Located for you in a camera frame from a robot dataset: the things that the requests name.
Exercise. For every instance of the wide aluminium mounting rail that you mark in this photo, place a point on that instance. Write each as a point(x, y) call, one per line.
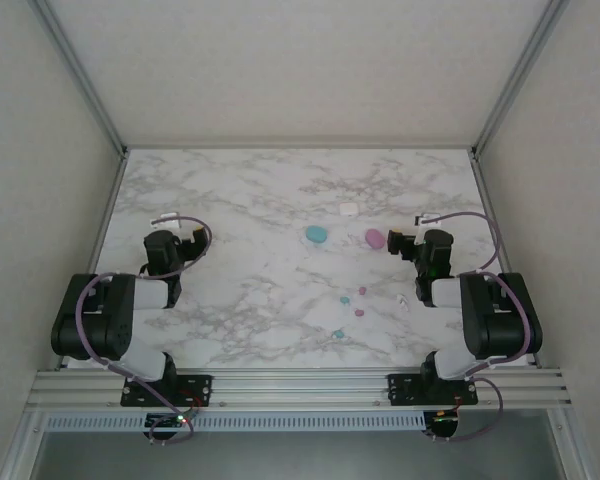
point(300, 390)

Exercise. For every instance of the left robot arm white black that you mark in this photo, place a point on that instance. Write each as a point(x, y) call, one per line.
point(100, 320)

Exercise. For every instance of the aluminium frame corner post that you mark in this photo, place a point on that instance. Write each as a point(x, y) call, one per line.
point(519, 75)
point(85, 75)

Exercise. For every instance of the blue earbud charging case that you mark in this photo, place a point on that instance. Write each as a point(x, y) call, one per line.
point(315, 235)

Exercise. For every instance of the white earbud charging case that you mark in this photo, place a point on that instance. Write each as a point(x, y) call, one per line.
point(348, 209)

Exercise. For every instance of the pink earbud charging case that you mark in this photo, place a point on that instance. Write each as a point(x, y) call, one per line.
point(374, 238)

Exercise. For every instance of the aluminium lower frame strut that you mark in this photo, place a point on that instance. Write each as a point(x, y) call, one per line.
point(570, 445)
point(22, 445)

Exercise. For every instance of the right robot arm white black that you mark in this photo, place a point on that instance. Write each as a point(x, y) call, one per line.
point(500, 320)

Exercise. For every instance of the aluminium table side rail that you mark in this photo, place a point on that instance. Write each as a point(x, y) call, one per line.
point(489, 200)
point(103, 225)

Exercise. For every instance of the black controller board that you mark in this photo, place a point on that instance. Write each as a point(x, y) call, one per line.
point(167, 421)
point(442, 422)

